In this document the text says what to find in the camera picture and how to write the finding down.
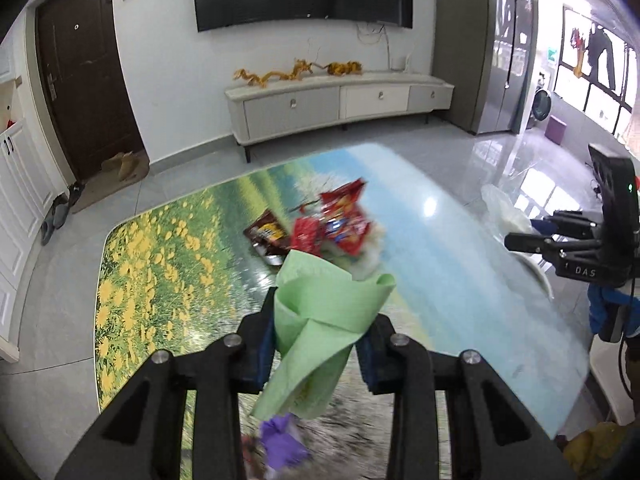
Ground white shoe cabinet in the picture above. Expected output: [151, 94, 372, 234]
[1, 42, 56, 363]

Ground hanging black trousers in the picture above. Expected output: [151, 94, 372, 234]
[584, 27, 622, 91]

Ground dark brown entrance door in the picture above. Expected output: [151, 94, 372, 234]
[36, 0, 143, 180]

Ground brown door mat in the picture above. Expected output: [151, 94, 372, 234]
[70, 151, 150, 214]

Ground white tissue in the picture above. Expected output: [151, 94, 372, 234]
[480, 184, 534, 240]

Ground washing machine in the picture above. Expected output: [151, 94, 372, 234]
[526, 72, 552, 129]

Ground tan boots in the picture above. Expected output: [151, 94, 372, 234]
[101, 152, 142, 181]

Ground brown snack bag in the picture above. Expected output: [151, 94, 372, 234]
[243, 209, 291, 268]

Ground golden tiger ornament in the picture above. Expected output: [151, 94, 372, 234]
[322, 61, 362, 77]

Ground red snack bag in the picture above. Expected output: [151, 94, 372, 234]
[291, 178, 372, 257]

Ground grey refrigerator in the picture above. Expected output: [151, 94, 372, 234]
[433, 0, 533, 134]

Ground purple stool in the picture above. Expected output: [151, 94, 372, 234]
[544, 115, 567, 145]

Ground green paper wrapper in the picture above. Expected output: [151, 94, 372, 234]
[252, 250, 396, 420]

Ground golden dragon ornament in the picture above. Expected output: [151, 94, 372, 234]
[232, 58, 314, 88]

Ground landscape print coffee table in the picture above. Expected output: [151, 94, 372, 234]
[94, 144, 587, 479]

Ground purple ribbon bow near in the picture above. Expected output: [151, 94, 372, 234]
[260, 413, 310, 471]

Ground blue gloved right hand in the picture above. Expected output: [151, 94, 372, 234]
[588, 283, 639, 342]

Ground white tv cabinet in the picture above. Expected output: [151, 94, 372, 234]
[224, 72, 454, 160]

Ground white router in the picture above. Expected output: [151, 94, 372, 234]
[390, 53, 411, 73]

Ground grey slippers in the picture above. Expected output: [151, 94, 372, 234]
[40, 194, 70, 246]

